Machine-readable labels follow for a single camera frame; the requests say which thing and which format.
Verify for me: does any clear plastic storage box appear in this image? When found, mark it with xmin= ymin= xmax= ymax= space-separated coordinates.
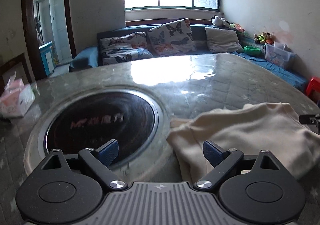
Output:
xmin=264 ymin=44 xmax=296 ymax=69

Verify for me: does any red plastic stool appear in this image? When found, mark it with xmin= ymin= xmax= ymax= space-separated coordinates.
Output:
xmin=305 ymin=76 xmax=320 ymax=103

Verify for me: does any pink tissue pack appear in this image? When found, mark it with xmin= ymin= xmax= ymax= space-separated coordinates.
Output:
xmin=1 ymin=74 xmax=35 ymax=118

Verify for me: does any black white plush toy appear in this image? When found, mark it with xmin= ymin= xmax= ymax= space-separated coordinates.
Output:
xmin=211 ymin=15 xmax=230 ymax=28

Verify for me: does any light blue small cabinet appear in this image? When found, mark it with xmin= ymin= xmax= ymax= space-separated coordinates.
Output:
xmin=39 ymin=41 xmax=55 ymax=76

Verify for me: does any colourful plush toys pile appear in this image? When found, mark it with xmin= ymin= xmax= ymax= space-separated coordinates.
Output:
xmin=253 ymin=32 xmax=274 ymax=44

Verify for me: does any upright butterfly print pillow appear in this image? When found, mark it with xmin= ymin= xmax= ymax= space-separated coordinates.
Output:
xmin=147 ymin=18 xmax=196 ymax=56

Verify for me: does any dark wooden door frame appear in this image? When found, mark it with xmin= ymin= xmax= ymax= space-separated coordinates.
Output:
xmin=21 ymin=0 xmax=76 ymax=81

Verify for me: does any green plastic bowl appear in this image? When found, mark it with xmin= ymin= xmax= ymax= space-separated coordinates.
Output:
xmin=244 ymin=46 xmax=261 ymax=56

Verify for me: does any cream knit garment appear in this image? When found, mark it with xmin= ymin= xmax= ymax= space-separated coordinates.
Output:
xmin=167 ymin=103 xmax=319 ymax=183

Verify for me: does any flat butterfly print pillow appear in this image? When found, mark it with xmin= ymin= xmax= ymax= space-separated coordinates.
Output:
xmin=99 ymin=32 xmax=154 ymax=65

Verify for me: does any blue corner sofa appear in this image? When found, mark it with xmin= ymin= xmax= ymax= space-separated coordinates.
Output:
xmin=69 ymin=24 xmax=309 ymax=92

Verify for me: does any round black induction cooktop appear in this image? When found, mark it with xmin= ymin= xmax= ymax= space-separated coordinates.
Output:
xmin=43 ymin=89 xmax=159 ymax=167

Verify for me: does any plain grey cushion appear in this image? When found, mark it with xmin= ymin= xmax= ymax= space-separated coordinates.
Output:
xmin=205 ymin=27 xmax=244 ymax=53

